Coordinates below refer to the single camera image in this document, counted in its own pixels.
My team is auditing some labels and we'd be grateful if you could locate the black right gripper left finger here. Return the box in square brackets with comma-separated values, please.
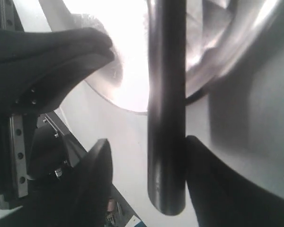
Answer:
[35, 139, 113, 227]

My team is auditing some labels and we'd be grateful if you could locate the round stainless steel plate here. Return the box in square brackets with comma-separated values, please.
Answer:
[61, 0, 284, 113]

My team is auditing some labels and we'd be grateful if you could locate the black handled knife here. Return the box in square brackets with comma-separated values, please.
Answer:
[147, 0, 186, 216]

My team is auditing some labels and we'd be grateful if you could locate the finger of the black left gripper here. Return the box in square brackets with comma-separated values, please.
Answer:
[0, 27, 114, 111]

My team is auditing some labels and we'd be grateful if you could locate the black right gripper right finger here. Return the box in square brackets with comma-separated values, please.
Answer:
[186, 136, 284, 227]

